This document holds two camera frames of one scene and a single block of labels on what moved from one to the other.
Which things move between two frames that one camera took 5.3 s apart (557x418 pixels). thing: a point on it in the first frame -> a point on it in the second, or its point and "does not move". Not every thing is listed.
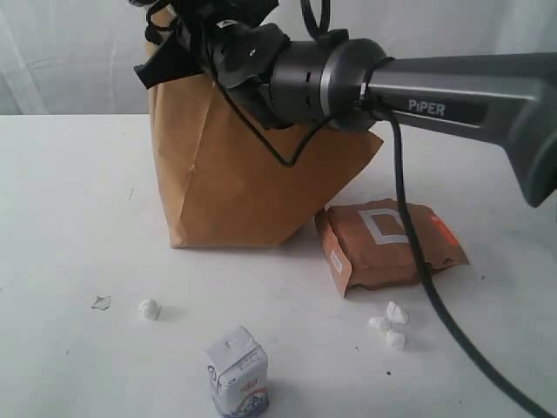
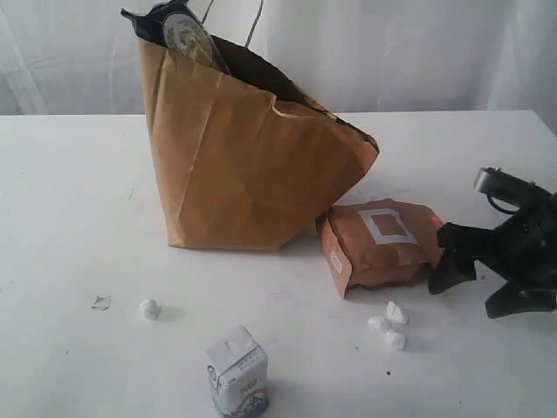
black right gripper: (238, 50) -> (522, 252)
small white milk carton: (238, 374) does not move
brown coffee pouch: (366, 242) does not move
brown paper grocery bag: (231, 179) does not move
